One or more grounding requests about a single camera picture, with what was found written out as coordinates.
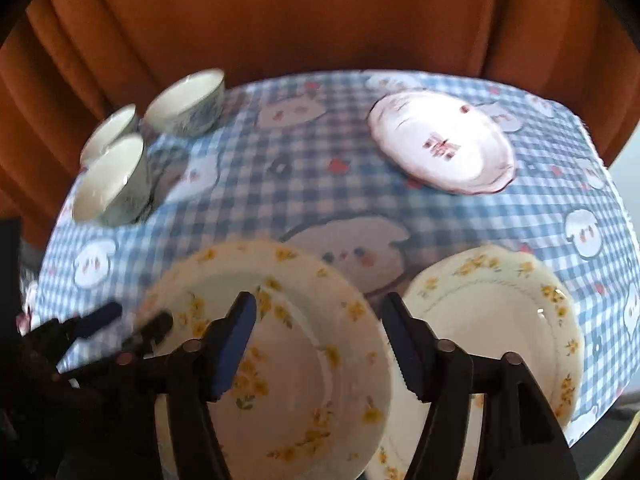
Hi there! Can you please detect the blue checkered bear tablecloth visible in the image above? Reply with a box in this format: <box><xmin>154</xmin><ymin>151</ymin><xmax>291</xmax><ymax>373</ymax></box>
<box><xmin>20</xmin><ymin>70</ymin><xmax>640</xmax><ymax>446</ymax></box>

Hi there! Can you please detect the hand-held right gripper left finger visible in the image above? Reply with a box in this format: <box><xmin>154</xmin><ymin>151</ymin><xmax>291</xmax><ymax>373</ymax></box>
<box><xmin>55</xmin><ymin>291</ymin><xmax>257</xmax><ymax>480</ymax></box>

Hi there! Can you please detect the yellow floral plate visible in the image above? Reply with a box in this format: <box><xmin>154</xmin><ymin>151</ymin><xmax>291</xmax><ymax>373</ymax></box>
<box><xmin>132</xmin><ymin>240</ymin><xmax>393</xmax><ymax>480</ymax></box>
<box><xmin>367</xmin><ymin>245</ymin><xmax>586</xmax><ymax>480</ymax></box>

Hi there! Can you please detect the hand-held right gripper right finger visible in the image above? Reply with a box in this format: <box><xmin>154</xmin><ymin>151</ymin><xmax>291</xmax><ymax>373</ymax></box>
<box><xmin>382</xmin><ymin>292</ymin><xmax>581</xmax><ymax>480</ymax></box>

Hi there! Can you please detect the white plate with red print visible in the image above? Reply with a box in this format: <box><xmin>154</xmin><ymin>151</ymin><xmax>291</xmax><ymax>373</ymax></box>
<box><xmin>367</xmin><ymin>89</ymin><xmax>517</xmax><ymax>195</ymax></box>

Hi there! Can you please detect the orange curtain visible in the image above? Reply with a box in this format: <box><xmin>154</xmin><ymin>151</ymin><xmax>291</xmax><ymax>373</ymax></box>
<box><xmin>0</xmin><ymin>0</ymin><xmax>640</xmax><ymax>261</ymax></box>

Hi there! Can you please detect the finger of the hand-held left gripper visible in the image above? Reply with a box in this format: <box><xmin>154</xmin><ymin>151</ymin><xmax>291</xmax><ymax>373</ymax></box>
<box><xmin>30</xmin><ymin>301</ymin><xmax>123</xmax><ymax>361</ymax></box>
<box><xmin>114</xmin><ymin>311</ymin><xmax>175</xmax><ymax>358</ymax></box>

